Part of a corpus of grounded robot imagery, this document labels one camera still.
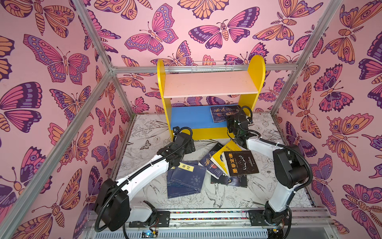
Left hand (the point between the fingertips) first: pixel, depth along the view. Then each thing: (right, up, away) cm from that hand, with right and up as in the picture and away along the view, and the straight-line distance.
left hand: (187, 142), depth 83 cm
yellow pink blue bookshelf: (-1, +31, +30) cm, 43 cm away
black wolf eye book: (+28, -23, +3) cm, 36 cm away
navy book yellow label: (+2, -19, +1) cm, 19 cm away
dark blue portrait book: (+22, +17, +14) cm, 31 cm away
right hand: (+24, +17, +9) cm, 31 cm away
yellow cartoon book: (+19, -10, +5) cm, 22 cm away
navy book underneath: (-6, -27, 0) cm, 27 cm away
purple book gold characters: (+11, -13, +5) cm, 18 cm away
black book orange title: (+31, -13, +5) cm, 34 cm away
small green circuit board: (-19, -44, -10) cm, 49 cm away
